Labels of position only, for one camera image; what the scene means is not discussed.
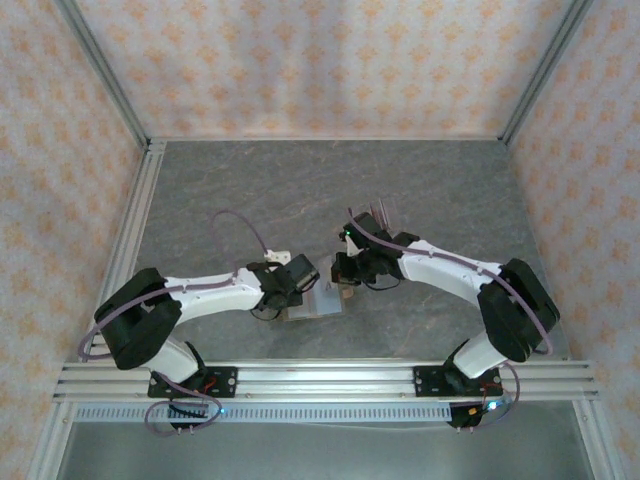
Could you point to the beige card holder clear sleeves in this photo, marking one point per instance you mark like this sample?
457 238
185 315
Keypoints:
325 304

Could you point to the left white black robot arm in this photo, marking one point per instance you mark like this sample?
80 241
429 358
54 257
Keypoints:
215 297

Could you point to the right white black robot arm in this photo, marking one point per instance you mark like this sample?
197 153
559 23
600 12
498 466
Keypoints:
440 275

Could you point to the clear acrylic card stand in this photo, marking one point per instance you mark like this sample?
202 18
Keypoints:
384 210

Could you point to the grey metal sheet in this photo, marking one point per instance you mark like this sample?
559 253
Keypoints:
325 455

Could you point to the small circuit board with LED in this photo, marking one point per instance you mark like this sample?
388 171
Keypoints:
492 406

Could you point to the wide aluminium frame rail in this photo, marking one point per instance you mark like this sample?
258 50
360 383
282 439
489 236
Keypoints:
325 380

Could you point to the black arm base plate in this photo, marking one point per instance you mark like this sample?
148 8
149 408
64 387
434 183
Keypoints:
225 382
425 380

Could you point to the thin aluminium rail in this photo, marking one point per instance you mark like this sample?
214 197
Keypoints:
325 137

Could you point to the slotted aluminium side rail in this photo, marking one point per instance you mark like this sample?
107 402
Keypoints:
132 240

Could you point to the aluminium frame post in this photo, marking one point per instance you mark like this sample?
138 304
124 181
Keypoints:
105 75
545 70

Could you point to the aluminium frame leg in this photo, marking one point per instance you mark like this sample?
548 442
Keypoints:
595 445
50 445

